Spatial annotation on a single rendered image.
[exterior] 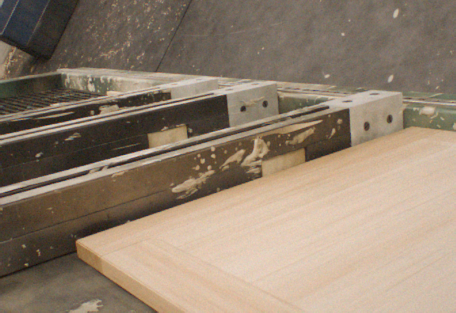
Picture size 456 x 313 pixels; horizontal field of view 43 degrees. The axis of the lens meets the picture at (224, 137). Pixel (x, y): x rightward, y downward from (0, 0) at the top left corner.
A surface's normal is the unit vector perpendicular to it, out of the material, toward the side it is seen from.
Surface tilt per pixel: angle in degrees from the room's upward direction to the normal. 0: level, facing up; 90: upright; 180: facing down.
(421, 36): 0
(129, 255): 54
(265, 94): 90
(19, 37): 90
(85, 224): 90
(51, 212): 90
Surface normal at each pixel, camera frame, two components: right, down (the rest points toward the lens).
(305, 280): -0.10, -0.97
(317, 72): -0.69, -0.39
